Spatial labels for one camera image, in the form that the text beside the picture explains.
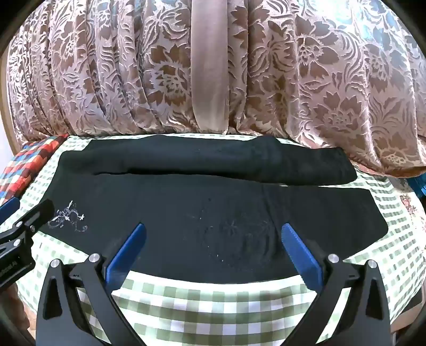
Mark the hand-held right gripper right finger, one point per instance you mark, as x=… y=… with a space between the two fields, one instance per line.
x=301 y=256

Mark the blue object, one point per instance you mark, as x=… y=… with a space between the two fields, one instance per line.
x=420 y=186

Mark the floral print cloth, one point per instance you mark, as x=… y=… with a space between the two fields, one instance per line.
x=411 y=204

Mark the plain beige curtain strip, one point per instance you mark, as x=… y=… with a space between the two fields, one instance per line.
x=209 y=66

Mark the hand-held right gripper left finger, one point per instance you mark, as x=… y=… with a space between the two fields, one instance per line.
x=128 y=253

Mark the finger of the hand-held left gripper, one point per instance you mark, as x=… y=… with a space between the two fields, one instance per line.
x=36 y=218
x=9 y=208

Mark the red blue checked cloth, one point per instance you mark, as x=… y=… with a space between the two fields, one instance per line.
x=30 y=163

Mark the green checked bedsheet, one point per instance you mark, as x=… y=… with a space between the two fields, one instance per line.
x=199 y=312

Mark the black pants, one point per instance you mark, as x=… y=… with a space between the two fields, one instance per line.
x=199 y=206

